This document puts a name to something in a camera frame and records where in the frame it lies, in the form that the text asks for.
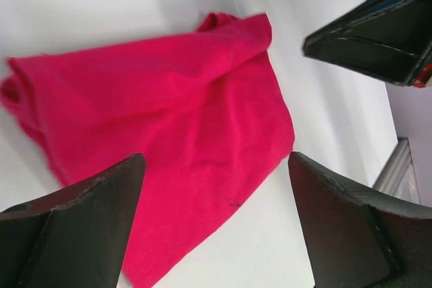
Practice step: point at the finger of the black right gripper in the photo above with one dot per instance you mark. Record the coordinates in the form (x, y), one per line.
(389, 40)

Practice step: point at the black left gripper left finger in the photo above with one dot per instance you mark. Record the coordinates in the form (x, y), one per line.
(76, 236)

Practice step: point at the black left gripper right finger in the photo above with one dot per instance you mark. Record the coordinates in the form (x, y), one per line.
(356, 236)

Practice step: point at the pink t shirt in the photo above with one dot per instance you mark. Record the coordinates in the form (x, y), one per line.
(204, 108)

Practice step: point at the right aluminium corner post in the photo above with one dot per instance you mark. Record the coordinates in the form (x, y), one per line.
(398, 178)

